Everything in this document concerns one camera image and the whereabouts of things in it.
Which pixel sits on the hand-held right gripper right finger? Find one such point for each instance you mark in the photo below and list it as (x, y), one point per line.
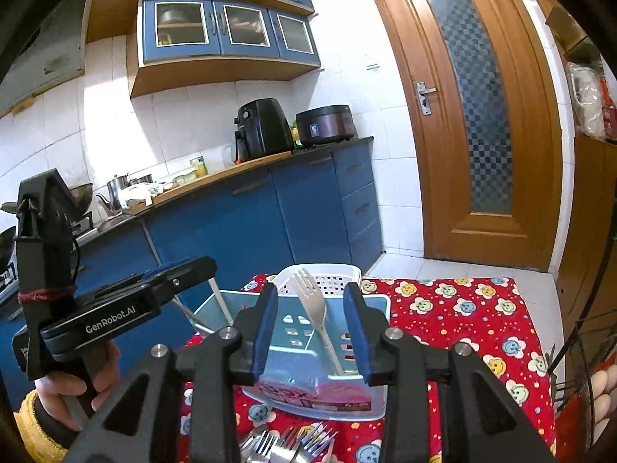
(356, 328)

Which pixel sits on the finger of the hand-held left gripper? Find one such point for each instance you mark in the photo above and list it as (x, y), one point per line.
(193, 272)

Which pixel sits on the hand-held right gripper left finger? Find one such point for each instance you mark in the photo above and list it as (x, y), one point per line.
(267, 328)

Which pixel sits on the white plastic basket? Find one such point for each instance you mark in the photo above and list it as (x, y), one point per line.
(332, 275)

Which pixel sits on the wooden shelf unit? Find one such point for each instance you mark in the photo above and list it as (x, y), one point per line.
(593, 202)

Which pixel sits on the beige plastic fork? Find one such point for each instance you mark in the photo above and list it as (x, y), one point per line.
(313, 308)

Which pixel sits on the light blue utensil box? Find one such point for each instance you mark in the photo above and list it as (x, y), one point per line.
(299, 347)

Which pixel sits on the black air fryer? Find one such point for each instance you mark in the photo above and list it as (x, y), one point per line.
(262, 130)

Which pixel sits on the metal fork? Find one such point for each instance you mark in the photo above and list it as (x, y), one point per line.
(315, 439)
(287, 446)
(255, 446)

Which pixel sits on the grey range hood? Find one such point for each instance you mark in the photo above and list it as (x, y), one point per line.
(48, 58)

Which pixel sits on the blue glass-door wall cabinet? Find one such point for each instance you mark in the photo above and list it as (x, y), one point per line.
(193, 65)

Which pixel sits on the beige plastic knife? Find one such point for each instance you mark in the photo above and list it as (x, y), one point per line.
(221, 299)

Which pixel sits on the brown wooden door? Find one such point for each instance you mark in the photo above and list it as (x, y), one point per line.
(419, 178)

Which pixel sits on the red smiley flower tablecloth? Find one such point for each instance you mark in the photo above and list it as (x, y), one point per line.
(458, 318)

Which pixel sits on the metal kettle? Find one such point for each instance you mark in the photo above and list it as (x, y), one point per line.
(115, 193)

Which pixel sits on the dark metal wok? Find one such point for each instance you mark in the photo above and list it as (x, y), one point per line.
(82, 195)

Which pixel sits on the dark rice cooker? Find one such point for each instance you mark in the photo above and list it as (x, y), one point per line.
(325, 125)

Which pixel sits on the person's left hand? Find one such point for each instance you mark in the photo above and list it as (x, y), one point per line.
(53, 395)

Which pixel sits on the tray of eggs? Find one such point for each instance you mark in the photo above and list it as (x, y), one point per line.
(605, 390)

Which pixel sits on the blue kitchen base cabinet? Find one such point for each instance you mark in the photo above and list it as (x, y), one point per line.
(299, 212)

